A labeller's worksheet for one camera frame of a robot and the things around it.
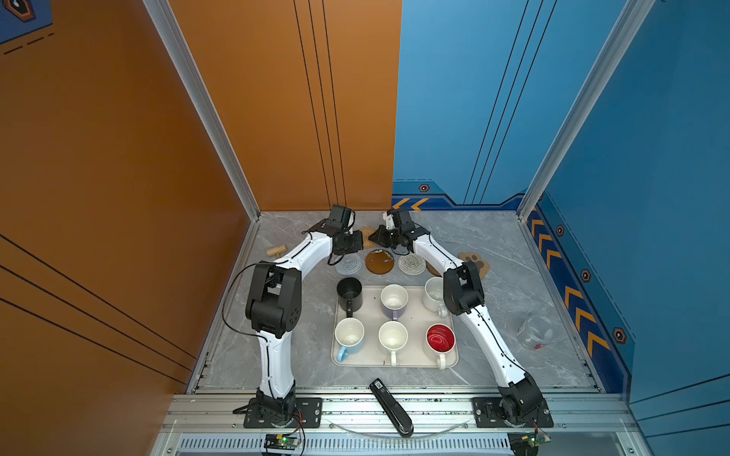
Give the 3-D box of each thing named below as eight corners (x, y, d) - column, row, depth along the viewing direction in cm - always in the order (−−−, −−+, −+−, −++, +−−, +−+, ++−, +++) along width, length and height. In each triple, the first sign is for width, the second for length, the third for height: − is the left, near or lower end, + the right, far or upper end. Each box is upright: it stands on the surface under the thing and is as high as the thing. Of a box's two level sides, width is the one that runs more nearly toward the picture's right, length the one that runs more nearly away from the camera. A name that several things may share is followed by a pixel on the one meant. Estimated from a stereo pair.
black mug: (337, 321, 91) (334, 309, 84) (340, 290, 99) (337, 276, 91) (362, 321, 91) (361, 309, 84) (363, 290, 99) (362, 276, 91)
